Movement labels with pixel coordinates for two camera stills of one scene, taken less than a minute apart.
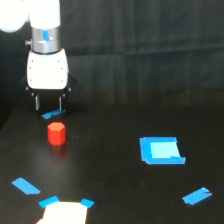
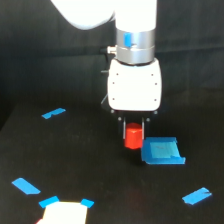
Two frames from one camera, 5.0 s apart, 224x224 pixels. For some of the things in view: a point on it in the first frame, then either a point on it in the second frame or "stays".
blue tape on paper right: x=87 y=203 stays
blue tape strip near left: x=24 y=186 stays
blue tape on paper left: x=44 y=203 stays
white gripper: x=48 y=73 to x=134 y=88
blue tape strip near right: x=197 y=196 stays
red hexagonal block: x=56 y=133 to x=133 y=135
